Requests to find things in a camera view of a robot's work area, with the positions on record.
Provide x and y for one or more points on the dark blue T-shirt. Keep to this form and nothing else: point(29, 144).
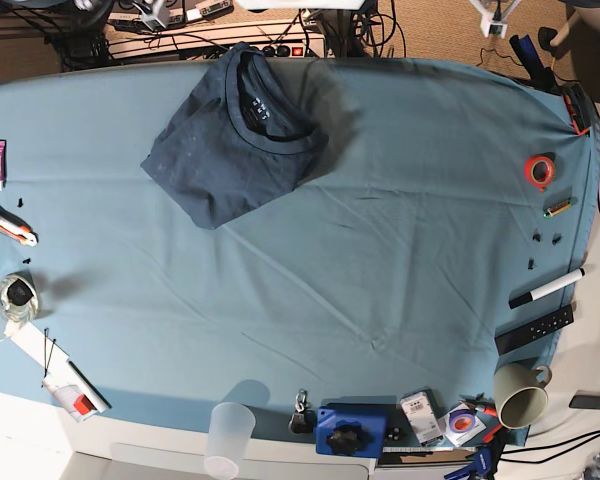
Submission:
point(235, 144)

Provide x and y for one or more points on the light blue table cloth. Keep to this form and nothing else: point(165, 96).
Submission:
point(388, 271)

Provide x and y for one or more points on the blue box with knob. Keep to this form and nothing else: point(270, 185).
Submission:
point(351, 430)

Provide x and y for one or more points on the translucent plastic cup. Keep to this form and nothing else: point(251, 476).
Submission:
point(231, 427)

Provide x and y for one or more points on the white power strip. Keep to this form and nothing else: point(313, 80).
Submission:
point(285, 38)

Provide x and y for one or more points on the white barcode package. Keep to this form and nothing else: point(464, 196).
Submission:
point(420, 415)

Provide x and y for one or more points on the black white marker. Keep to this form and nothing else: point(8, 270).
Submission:
point(547, 289)

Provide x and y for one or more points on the purple orange disc packet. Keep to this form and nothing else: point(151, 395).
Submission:
point(460, 425)

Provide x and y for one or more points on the red tape roll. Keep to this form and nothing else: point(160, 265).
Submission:
point(539, 171)

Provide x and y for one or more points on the grey green mug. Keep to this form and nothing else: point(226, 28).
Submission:
point(520, 394)

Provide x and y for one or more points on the black remote control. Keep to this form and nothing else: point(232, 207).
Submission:
point(534, 330)

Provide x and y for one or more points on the white red tube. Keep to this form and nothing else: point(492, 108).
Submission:
point(70, 397)

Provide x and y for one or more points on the clear tape roll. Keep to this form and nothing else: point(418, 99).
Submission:
point(19, 301)

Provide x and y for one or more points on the blue clamp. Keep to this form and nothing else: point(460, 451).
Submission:
point(483, 464)

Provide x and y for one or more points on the white paper strip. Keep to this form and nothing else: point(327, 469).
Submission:
point(40, 347)

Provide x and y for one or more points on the orange black tool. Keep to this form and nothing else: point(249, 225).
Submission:
point(577, 106)

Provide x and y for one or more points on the black small device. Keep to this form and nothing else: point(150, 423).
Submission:
point(585, 400)

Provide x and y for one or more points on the black key fob with chain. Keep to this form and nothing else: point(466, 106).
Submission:
point(302, 419)

